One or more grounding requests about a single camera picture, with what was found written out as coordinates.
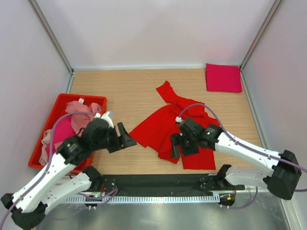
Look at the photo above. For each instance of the right aluminium frame post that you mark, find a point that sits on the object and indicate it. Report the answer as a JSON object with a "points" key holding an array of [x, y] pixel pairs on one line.
{"points": [[262, 30]]}

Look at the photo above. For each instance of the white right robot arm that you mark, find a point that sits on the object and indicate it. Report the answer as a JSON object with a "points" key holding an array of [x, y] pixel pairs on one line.
{"points": [[278, 172]]}

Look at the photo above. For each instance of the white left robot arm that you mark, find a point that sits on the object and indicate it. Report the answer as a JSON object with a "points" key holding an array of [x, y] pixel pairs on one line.
{"points": [[30, 205]]}

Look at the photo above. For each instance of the beige t shirt in bin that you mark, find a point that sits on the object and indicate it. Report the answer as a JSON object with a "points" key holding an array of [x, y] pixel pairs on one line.
{"points": [[44, 157]]}

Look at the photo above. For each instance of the red plastic bin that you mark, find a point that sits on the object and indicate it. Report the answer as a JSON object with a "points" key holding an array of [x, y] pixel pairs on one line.
{"points": [[57, 114]]}

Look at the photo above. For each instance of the folded magenta t shirt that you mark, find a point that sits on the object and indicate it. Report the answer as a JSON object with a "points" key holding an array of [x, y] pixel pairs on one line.
{"points": [[223, 78]]}

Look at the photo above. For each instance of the white slotted cable duct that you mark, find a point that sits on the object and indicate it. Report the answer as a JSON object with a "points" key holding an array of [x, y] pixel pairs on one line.
{"points": [[79, 199]]}

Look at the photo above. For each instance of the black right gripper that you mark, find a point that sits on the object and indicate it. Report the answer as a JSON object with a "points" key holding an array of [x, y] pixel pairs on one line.
{"points": [[175, 139]]}

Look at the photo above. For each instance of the aluminium frame post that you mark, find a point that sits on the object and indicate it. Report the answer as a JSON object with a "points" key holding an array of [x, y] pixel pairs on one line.
{"points": [[262, 30], [47, 28]]}

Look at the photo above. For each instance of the light pink t shirt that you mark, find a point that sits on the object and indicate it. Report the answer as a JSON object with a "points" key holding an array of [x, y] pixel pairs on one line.
{"points": [[81, 114]]}

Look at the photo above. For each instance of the red t shirt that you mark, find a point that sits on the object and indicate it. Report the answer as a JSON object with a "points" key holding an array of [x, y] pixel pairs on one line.
{"points": [[156, 130]]}

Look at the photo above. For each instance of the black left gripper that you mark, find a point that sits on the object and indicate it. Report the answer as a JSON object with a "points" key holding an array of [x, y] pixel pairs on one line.
{"points": [[127, 141]]}

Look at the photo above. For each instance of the left aluminium frame post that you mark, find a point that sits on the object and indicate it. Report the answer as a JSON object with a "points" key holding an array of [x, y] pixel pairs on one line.
{"points": [[47, 28]]}

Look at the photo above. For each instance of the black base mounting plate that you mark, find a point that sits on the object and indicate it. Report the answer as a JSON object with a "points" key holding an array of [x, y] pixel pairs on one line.
{"points": [[165, 183]]}

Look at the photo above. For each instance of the magenta t shirt in bin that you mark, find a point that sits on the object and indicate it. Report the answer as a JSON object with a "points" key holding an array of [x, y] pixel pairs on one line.
{"points": [[62, 131]]}

